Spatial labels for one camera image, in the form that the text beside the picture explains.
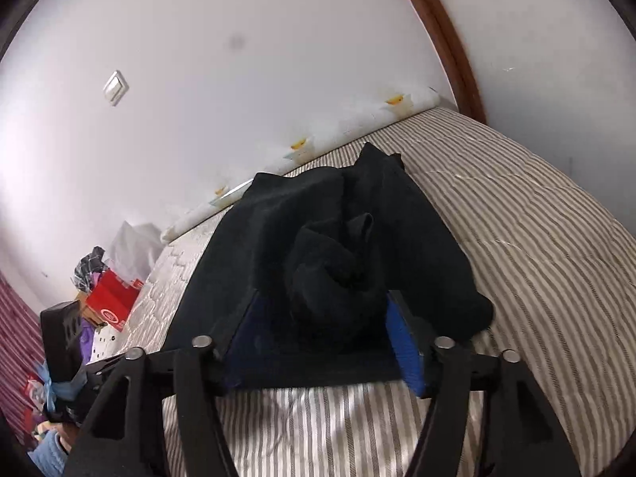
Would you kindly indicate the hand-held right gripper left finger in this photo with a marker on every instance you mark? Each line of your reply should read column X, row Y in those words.
column 243, row 348

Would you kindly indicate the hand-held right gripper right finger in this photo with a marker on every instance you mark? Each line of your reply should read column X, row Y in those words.
column 405, row 353

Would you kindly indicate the black t-shirt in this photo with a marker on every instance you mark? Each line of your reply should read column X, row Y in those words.
column 308, row 238

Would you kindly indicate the person's left forearm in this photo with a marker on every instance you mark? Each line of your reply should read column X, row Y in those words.
column 47, row 454

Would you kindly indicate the purple cloth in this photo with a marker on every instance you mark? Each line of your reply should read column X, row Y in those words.
column 89, row 343

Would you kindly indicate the red striped cloth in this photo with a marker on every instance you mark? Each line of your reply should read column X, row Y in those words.
column 17, row 338

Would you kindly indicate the light blue ribbon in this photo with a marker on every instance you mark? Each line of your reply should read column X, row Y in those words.
column 57, row 386

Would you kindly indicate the red box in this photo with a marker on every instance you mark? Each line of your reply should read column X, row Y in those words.
column 112, row 300

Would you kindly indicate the dark patterned cloth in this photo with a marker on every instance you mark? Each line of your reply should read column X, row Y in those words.
column 89, row 268

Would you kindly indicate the white quilted mattress pad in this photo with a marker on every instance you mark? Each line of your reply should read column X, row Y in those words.
column 169, row 283

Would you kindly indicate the white plastic bag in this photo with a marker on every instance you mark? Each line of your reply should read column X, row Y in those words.
column 134, row 251

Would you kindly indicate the striped bed cover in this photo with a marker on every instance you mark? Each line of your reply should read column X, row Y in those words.
column 521, row 238

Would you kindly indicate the white printed rolled bumper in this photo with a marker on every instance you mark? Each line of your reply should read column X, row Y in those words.
column 318, row 144

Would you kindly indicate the white light switch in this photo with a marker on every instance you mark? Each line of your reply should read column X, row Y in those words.
column 116, row 88

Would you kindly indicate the brown wooden door frame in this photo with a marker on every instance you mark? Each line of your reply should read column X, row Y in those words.
column 454, row 54

